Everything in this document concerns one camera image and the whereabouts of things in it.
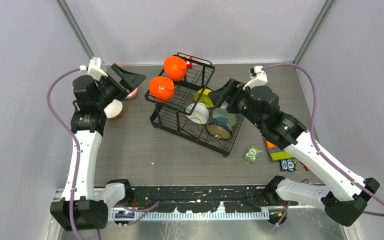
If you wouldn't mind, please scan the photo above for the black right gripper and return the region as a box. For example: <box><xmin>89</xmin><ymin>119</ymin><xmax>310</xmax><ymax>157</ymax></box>
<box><xmin>207</xmin><ymin>77</ymin><xmax>264</xmax><ymax>129</ymax></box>

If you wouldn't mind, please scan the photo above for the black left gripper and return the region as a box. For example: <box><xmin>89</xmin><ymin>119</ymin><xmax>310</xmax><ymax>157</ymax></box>
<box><xmin>95</xmin><ymin>64</ymin><xmax>146</xmax><ymax>109</ymax></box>

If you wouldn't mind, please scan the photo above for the white bowl red floral pattern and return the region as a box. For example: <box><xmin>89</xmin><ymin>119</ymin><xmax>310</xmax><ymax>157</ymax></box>
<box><xmin>125</xmin><ymin>87</ymin><xmax>139</xmax><ymax>100</ymax></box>

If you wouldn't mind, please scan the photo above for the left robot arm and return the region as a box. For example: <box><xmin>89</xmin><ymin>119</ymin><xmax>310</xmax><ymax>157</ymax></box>
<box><xmin>46</xmin><ymin>64</ymin><xmax>147</xmax><ymax>232</ymax></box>

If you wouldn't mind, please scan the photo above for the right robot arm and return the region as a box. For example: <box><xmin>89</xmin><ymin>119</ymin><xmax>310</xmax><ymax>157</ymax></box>
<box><xmin>208</xmin><ymin>79</ymin><xmax>380</xmax><ymax>227</ymax></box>

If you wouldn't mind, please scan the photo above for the yellow-green bowl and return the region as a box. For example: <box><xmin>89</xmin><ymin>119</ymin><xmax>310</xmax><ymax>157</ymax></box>
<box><xmin>193</xmin><ymin>88</ymin><xmax>215</xmax><ymax>108</ymax></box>

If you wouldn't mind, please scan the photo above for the celadon bowl with flower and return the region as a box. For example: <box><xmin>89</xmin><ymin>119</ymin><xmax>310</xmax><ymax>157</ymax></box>
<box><xmin>212</xmin><ymin>108</ymin><xmax>237</xmax><ymax>127</ymax></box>

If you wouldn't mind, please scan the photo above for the white ribbed bowl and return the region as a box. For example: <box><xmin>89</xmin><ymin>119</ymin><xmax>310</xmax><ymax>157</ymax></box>
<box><xmin>185</xmin><ymin>102</ymin><xmax>210</xmax><ymax>125</ymax></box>

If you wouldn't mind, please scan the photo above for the dark blue glazed bowl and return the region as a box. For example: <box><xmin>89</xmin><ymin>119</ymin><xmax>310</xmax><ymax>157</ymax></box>
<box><xmin>205</xmin><ymin>116</ymin><xmax>233</xmax><ymax>140</ymax></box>

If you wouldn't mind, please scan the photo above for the red box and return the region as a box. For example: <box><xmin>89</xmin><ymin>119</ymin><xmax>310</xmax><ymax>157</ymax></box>
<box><xmin>186</xmin><ymin>57</ymin><xmax>193</xmax><ymax>69</ymax></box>

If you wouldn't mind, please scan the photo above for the green owl toy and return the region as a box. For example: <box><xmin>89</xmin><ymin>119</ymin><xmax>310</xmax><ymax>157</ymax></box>
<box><xmin>243</xmin><ymin>145</ymin><xmax>261</xmax><ymax>163</ymax></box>

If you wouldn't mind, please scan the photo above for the orange curved block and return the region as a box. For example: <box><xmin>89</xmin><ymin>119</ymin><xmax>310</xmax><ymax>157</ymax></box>
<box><xmin>266</xmin><ymin>141</ymin><xmax>276</xmax><ymax>149</ymax></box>

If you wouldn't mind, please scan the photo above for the grey building block plate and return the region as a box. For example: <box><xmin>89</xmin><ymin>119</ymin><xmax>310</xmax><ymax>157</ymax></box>
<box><xmin>265</xmin><ymin>141</ymin><xmax>295</xmax><ymax>162</ymax></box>

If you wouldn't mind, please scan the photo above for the blue owl card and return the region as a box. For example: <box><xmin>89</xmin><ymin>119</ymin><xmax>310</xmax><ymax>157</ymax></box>
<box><xmin>280</xmin><ymin>159</ymin><xmax>298</xmax><ymax>172</ymax></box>

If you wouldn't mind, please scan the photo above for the black wire dish rack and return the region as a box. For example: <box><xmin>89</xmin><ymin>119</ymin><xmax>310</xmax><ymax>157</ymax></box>
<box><xmin>145</xmin><ymin>52</ymin><xmax>243</xmax><ymax>157</ymax></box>

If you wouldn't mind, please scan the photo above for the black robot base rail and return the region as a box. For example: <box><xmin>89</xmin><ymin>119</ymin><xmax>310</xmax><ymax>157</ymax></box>
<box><xmin>115</xmin><ymin>185</ymin><xmax>286</xmax><ymax>213</ymax></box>

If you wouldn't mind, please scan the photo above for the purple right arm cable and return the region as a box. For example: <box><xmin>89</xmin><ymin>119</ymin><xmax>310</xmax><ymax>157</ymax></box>
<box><xmin>261</xmin><ymin>63</ymin><xmax>384</xmax><ymax>226</ymax></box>

